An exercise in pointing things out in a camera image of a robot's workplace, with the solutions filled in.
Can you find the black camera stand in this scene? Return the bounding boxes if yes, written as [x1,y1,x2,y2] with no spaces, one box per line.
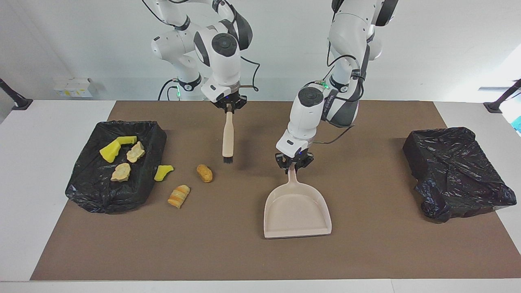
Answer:
[483,79,521,114]
[0,77,33,111]

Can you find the beige toy bread piece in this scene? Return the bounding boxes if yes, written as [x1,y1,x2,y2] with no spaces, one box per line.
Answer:
[126,141,146,163]
[110,163,131,182]

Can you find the beige hand brush black bristles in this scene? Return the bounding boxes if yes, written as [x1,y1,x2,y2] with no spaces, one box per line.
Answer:
[222,104,234,164]

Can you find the black bag lined bin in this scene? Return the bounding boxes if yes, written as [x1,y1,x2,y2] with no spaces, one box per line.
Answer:
[65,120,167,214]
[402,127,517,223]

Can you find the green and yellow sponge piece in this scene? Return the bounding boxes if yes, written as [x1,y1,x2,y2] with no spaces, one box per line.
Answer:
[99,140,121,163]

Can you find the brown table mat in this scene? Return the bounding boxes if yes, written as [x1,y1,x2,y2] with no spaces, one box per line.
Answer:
[30,101,521,281]

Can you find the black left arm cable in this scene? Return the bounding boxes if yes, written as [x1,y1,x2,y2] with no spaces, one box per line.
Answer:
[313,53,363,145]

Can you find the white wall socket box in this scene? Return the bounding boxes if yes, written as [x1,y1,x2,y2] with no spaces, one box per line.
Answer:
[54,78,97,98]

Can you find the orange striped toy croissant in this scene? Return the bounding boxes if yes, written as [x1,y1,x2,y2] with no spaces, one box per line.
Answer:
[167,184,191,209]

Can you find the beige plastic dustpan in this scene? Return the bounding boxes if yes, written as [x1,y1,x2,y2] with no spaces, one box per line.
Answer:
[263,165,332,239]

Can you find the yellow sponge scrap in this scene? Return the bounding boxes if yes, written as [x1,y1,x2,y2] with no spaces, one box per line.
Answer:
[154,165,174,182]

